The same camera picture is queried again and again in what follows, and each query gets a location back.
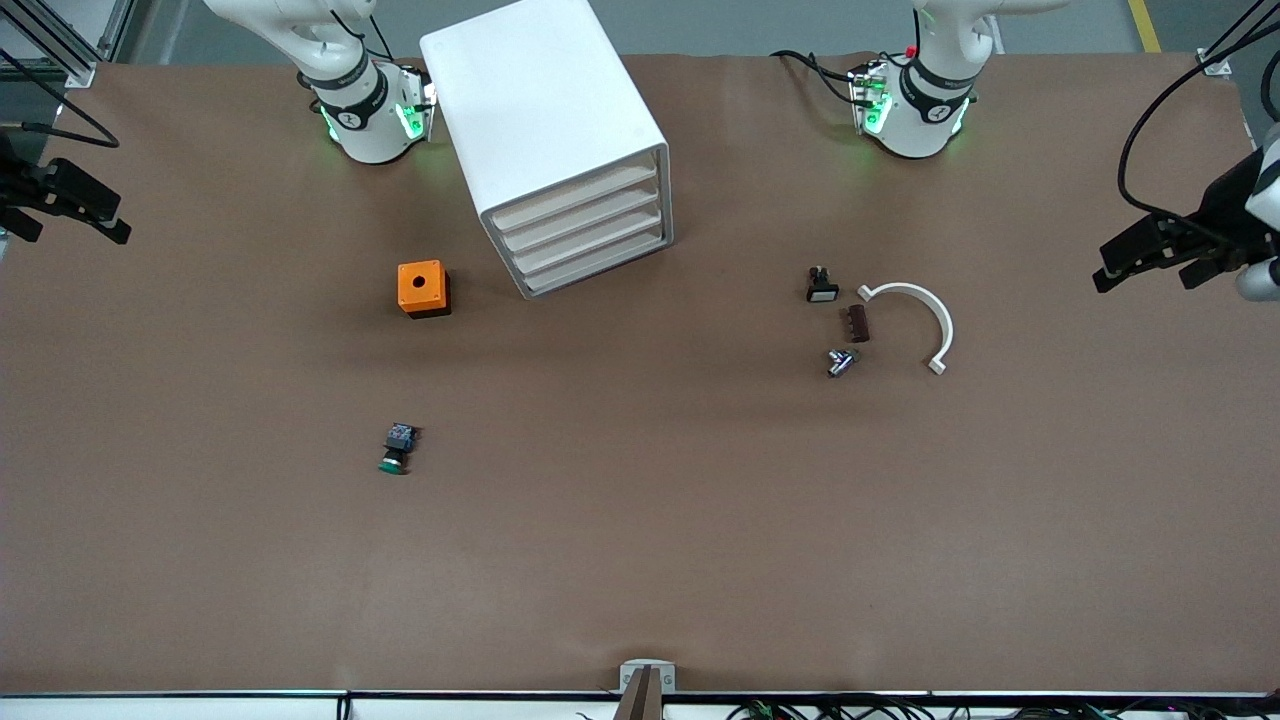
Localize aluminium frame profile with bracket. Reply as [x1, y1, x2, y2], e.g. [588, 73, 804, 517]
[1198, 0, 1280, 76]
[0, 15, 98, 89]

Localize white lowest cabinet drawer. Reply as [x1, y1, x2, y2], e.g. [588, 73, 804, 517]
[520, 228, 669, 298]

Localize black arm base cable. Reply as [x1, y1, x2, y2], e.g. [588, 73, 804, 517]
[770, 48, 866, 106]

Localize green push button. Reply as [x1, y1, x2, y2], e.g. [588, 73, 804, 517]
[378, 423, 421, 476]

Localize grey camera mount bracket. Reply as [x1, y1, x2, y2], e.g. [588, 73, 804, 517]
[612, 660, 677, 720]

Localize white highest cabinet drawer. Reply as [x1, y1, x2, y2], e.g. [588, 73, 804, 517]
[490, 165, 659, 231]

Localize white curved plastic arc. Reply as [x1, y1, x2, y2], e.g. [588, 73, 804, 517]
[857, 282, 955, 377]

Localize tangled black cable bundle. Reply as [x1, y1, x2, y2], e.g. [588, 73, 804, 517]
[575, 700, 1280, 720]

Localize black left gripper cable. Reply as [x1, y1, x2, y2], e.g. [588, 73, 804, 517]
[1118, 0, 1280, 241]

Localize orange box with hole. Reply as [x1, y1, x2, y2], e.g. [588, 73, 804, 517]
[397, 260, 451, 319]

